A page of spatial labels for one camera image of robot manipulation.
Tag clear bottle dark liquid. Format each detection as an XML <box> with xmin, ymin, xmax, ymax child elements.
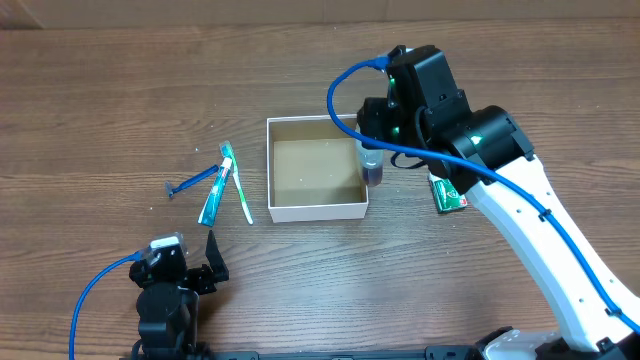
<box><xmin>355</xmin><ymin>140</ymin><xmax>384</xmax><ymax>187</ymax></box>

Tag blue disposable razor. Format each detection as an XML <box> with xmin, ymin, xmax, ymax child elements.
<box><xmin>164</xmin><ymin>165</ymin><xmax>219</xmax><ymax>199</ymax></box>

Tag green white small packet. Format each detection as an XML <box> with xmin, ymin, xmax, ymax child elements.
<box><xmin>428</xmin><ymin>173</ymin><xmax>468</xmax><ymax>214</ymax></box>

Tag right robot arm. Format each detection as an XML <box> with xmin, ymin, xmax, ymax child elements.
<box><xmin>351</xmin><ymin>45</ymin><xmax>639</xmax><ymax>359</ymax></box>

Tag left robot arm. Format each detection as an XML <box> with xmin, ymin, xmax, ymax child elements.
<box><xmin>129</xmin><ymin>232</ymin><xmax>229</xmax><ymax>359</ymax></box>

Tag teal toothpaste tube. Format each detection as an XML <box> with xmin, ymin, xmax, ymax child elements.
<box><xmin>198</xmin><ymin>157</ymin><xmax>233</xmax><ymax>227</ymax></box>

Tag green white toothbrush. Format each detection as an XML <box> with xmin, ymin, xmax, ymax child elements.
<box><xmin>220</xmin><ymin>141</ymin><xmax>254</xmax><ymax>225</ymax></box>

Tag white cardboard box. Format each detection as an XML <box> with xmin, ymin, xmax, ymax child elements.
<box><xmin>266</xmin><ymin>115</ymin><xmax>369</xmax><ymax>223</ymax></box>

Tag blue right cable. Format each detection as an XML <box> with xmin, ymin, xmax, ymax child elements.
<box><xmin>326</xmin><ymin>54</ymin><xmax>640</xmax><ymax>335</ymax></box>

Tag blue cable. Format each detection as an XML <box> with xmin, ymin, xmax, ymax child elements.
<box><xmin>326</xmin><ymin>54</ymin><xmax>640</xmax><ymax>335</ymax></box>
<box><xmin>67</xmin><ymin>251</ymin><xmax>144</xmax><ymax>360</ymax></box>

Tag blue left cable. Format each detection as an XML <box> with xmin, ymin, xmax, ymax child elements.
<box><xmin>67</xmin><ymin>251</ymin><xmax>144</xmax><ymax>360</ymax></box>

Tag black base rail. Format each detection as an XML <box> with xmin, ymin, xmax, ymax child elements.
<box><xmin>212</xmin><ymin>346</ymin><xmax>482</xmax><ymax>360</ymax></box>

